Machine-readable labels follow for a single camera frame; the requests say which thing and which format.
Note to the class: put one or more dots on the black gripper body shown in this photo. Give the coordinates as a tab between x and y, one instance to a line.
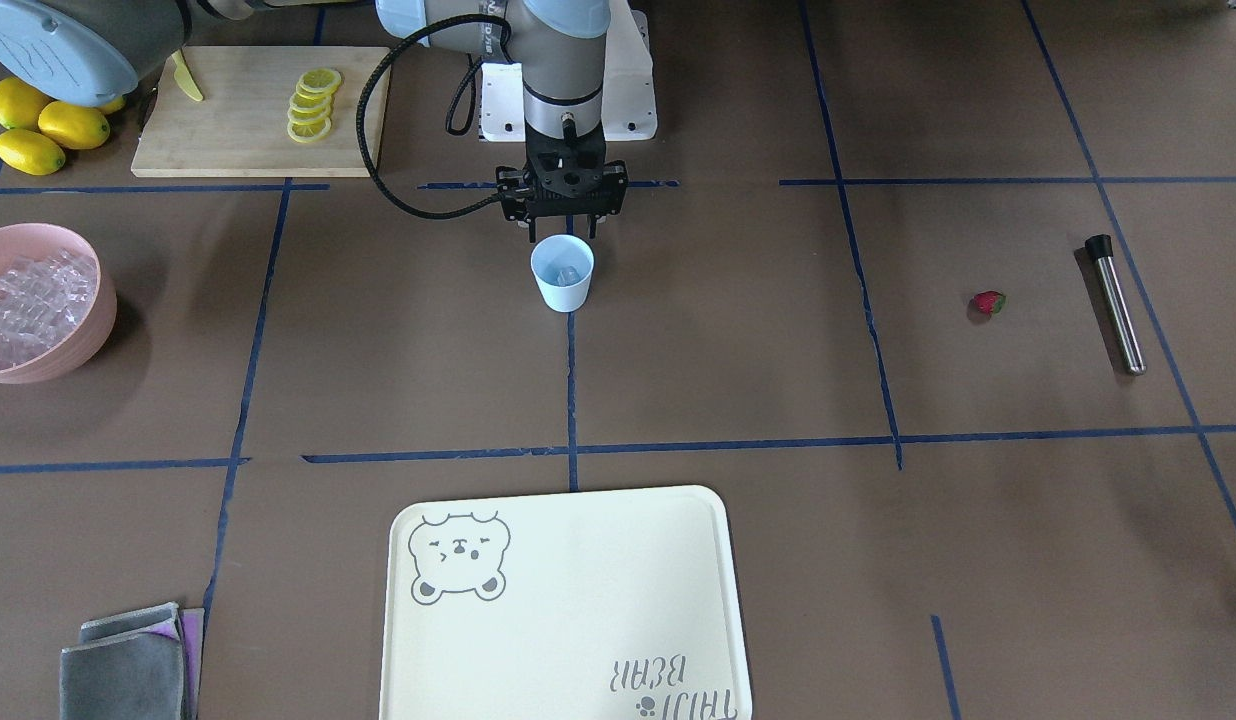
509	190

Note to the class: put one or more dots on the red strawberry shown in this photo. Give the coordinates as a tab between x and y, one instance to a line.
988	303

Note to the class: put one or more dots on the steel muddler black tip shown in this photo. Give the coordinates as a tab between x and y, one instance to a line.
1101	254

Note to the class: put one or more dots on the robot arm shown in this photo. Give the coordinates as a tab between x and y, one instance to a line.
90	52

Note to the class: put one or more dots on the light blue cup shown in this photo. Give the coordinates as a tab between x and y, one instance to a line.
563	265

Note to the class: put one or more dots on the ice cube in cup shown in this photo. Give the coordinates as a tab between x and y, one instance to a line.
567	276

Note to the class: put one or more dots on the ice cubes in bowl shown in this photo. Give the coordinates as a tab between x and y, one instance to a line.
42	301

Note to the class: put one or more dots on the lemon slices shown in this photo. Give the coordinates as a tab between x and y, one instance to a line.
309	114

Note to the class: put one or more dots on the wooden cutting board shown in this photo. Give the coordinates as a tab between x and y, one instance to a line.
239	129

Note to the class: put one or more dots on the yellow plastic knife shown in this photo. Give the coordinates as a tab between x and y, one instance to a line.
184	78

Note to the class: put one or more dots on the cream bear tray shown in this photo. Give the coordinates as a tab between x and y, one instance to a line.
589	605

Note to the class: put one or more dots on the whole lemon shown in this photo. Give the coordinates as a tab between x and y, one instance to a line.
21	104
31	152
74	127
113	106

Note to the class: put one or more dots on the pink bowl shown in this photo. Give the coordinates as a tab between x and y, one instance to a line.
38	240

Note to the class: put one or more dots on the grey folded cloth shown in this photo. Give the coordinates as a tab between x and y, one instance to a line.
140	664

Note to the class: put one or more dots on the white post base plate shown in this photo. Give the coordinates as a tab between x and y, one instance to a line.
628	112

